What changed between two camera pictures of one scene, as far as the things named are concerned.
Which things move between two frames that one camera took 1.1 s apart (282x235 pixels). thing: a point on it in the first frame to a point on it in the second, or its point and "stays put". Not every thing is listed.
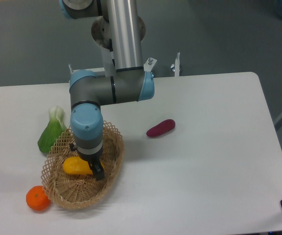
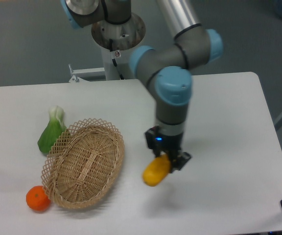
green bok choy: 53,130 stays put
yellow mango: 78,165 to 156,170
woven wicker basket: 74,191 stays put
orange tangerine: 37,199 stays put
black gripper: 94,160 to 168,144
